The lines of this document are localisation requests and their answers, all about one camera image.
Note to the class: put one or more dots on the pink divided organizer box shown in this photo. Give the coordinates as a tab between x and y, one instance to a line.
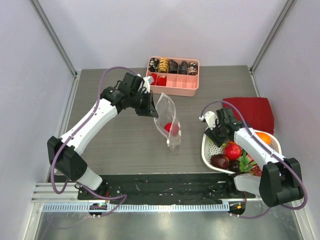
177	84

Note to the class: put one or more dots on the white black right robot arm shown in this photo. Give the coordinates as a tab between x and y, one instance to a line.
281	179

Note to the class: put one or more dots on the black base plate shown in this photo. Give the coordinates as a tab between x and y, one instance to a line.
172	189

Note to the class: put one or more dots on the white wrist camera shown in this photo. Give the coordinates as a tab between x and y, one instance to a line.
210	118
147	81

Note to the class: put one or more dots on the orange tangerine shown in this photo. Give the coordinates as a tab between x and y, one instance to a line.
264	137

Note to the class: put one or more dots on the pink dragon fruit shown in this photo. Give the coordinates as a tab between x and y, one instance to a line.
246	163

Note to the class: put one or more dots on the dark purple plum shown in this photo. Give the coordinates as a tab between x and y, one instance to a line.
220	161

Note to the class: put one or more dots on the white perforated fruit basket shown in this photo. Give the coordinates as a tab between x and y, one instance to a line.
208	148

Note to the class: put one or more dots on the red apple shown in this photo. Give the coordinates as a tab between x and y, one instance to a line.
232	151

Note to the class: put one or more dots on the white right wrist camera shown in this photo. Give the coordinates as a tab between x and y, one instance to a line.
210	118

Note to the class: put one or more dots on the dark brown sock roll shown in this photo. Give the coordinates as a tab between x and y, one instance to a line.
173	67

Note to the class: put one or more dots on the black floral sock roll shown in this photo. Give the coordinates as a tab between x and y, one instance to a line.
153	65

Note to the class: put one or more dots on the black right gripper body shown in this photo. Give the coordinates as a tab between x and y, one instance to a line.
215	135

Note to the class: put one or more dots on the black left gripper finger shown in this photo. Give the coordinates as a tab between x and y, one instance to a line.
152	109
143	111

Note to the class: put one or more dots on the white slotted cable duct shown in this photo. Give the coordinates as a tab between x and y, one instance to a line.
97	207

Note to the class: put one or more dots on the folded red cloth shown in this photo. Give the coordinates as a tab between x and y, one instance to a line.
256	111

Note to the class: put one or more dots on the purple grape bunch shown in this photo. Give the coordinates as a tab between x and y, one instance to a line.
255	171

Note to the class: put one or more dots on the red item left compartment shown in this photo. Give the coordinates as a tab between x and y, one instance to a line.
154	77

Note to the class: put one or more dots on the black dotted sock roll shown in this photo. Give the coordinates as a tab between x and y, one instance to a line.
183	68

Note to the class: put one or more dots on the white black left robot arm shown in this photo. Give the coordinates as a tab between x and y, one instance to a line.
65	152

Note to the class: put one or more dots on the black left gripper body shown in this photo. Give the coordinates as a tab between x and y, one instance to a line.
140	99

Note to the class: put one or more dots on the black pink floral roll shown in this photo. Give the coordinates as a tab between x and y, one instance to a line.
192	69

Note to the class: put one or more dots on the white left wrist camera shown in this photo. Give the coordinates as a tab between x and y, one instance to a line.
147	81

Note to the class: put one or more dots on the yellow black patterned roll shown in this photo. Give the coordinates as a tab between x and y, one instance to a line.
163	66

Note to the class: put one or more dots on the red item compartment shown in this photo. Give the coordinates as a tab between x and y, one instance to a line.
161	81
154	77

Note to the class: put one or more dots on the clear polka dot zip bag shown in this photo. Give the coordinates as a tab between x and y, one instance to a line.
167	113

